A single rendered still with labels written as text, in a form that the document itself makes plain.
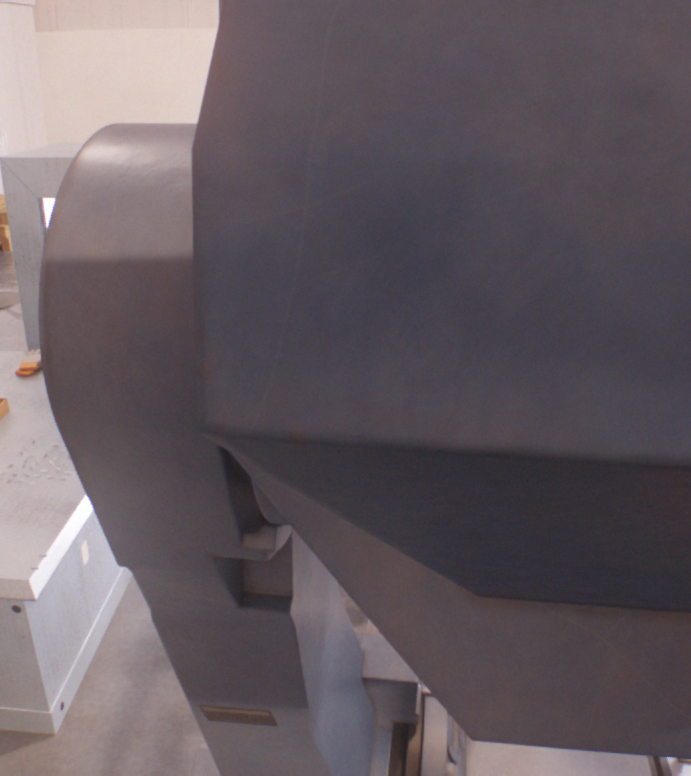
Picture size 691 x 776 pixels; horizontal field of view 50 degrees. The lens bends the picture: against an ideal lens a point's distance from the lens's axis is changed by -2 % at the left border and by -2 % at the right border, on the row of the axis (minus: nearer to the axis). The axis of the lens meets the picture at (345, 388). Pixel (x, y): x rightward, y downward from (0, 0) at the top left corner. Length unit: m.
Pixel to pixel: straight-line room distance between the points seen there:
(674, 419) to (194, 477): 0.29
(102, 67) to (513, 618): 12.06
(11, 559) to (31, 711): 0.56
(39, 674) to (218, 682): 1.94
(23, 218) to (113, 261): 3.69
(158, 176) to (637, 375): 0.28
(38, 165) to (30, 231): 0.34
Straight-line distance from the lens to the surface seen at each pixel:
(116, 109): 12.22
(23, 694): 2.69
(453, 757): 1.11
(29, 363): 3.76
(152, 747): 2.67
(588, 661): 0.33
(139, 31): 12.04
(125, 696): 2.84
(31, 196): 4.02
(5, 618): 2.49
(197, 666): 0.67
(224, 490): 0.41
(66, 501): 2.65
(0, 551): 2.47
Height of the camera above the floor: 2.00
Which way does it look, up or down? 24 degrees down
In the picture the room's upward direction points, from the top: 1 degrees clockwise
